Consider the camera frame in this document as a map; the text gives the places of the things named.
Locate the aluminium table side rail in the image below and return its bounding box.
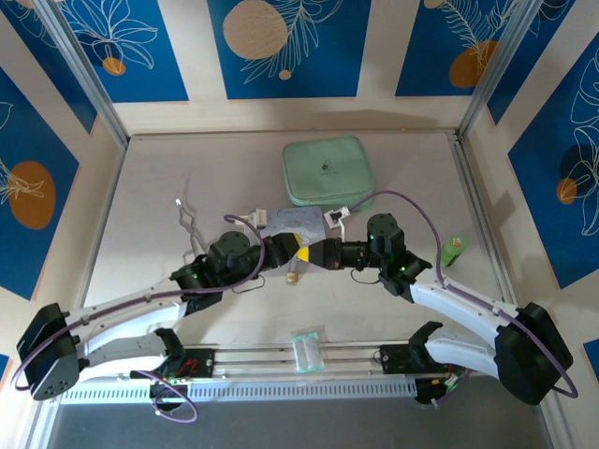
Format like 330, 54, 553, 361
446, 130, 520, 305

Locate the white slotted cable duct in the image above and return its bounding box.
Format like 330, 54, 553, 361
58, 379, 417, 404

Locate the aluminium frame post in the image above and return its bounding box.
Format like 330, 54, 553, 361
456, 0, 534, 139
35, 0, 130, 149

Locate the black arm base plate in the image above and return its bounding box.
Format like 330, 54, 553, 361
379, 344, 422, 375
184, 348, 216, 379

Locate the white twisted wire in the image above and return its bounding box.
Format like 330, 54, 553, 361
173, 175, 210, 257

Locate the mint green zip case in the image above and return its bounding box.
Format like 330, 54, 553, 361
282, 135, 378, 208

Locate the clear plastic bag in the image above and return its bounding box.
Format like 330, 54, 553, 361
289, 326, 327, 375
261, 205, 329, 249

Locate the green bottle orange label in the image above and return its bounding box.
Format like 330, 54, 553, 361
441, 233, 469, 268

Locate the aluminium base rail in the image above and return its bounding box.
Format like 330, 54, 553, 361
182, 342, 422, 377

